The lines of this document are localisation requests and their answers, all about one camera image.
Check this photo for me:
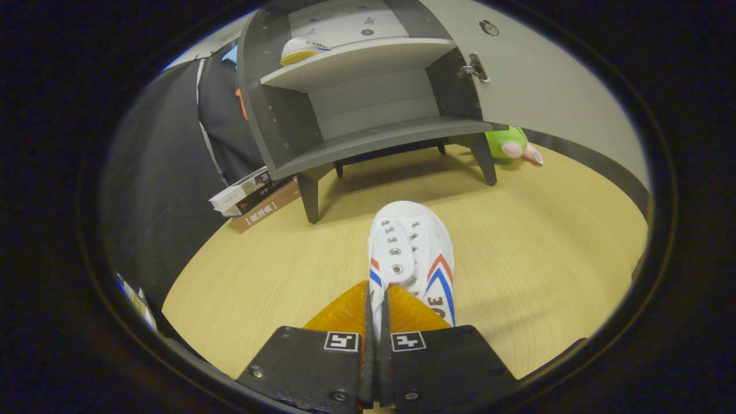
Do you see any green and pink plush toy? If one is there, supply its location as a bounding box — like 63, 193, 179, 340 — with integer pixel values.
485, 126, 544, 166

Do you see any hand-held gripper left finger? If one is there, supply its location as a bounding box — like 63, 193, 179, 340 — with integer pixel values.
236, 280, 375, 411

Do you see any white canvas shoe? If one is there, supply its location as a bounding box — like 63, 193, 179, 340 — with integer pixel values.
280, 37, 332, 67
367, 201, 456, 340

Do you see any brown book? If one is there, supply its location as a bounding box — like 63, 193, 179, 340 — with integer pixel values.
231, 179, 302, 234

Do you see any grey shoe cabinet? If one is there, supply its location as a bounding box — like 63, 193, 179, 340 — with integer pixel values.
237, 0, 509, 224

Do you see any dark book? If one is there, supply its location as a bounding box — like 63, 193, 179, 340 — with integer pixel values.
221, 175, 291, 217

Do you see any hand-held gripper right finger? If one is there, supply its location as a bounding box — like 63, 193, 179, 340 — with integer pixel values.
378, 285, 519, 411

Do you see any metal door hinge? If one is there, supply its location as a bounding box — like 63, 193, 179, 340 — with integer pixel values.
458, 53, 489, 83

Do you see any black backdrop cloth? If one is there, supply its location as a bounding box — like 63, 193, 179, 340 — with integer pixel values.
101, 43, 265, 305

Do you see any beige shoe cabinet door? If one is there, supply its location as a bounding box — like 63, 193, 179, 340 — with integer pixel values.
423, 0, 653, 216

